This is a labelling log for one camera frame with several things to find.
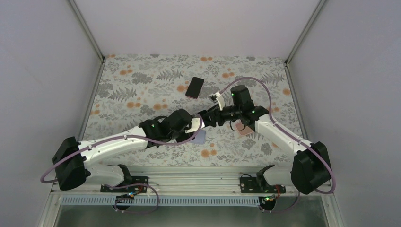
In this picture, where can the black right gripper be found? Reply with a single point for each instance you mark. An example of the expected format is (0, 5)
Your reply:
(214, 114)

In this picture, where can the grey slotted cable duct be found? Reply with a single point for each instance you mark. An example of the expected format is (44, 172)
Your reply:
(246, 201)

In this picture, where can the right aluminium corner post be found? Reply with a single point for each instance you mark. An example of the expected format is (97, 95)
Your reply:
(316, 12)

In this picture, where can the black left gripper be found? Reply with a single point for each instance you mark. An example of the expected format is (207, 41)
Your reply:
(188, 137)

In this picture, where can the floral patterned table mat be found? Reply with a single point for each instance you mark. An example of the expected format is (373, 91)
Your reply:
(137, 87)

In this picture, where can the black phone pink edge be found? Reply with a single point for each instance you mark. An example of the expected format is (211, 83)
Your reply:
(194, 88)

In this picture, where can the left aluminium corner post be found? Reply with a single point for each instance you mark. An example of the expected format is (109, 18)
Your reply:
(86, 29)

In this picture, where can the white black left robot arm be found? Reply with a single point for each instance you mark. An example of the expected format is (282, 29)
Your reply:
(77, 162)

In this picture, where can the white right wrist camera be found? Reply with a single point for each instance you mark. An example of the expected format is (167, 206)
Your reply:
(219, 99)

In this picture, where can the pink phone case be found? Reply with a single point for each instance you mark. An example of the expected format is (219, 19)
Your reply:
(241, 129)

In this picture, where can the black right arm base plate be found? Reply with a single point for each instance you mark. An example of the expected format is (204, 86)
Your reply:
(257, 184)

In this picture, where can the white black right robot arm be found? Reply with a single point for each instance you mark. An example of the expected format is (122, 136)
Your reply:
(310, 165)

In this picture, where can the aluminium front rail frame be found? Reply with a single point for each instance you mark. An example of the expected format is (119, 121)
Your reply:
(313, 210)

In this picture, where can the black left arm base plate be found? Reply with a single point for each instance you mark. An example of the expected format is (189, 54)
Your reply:
(126, 186)

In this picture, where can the aluminium corner post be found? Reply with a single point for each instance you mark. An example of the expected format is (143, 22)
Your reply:
(316, 12)
(86, 29)

